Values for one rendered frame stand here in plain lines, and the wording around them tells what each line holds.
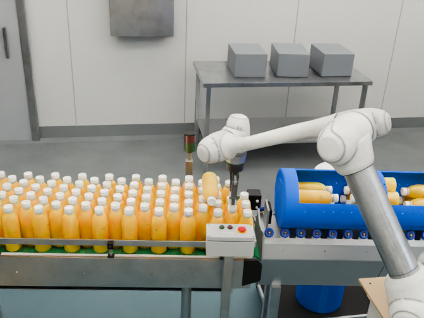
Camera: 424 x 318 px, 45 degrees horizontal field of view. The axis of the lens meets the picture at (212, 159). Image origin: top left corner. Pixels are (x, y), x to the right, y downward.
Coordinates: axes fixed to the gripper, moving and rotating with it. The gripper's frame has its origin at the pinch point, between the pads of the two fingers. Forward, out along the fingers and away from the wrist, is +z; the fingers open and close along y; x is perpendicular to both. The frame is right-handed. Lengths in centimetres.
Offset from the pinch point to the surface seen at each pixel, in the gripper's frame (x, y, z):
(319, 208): -39.4, -1.5, 1.6
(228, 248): 2.3, -21.6, 9.6
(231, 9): -19, 333, -22
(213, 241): 8.8, -21.5, 6.4
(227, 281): 1.5, -18.7, 29.5
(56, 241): 77, -9, 17
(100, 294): 75, 67, 114
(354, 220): -56, -2, 8
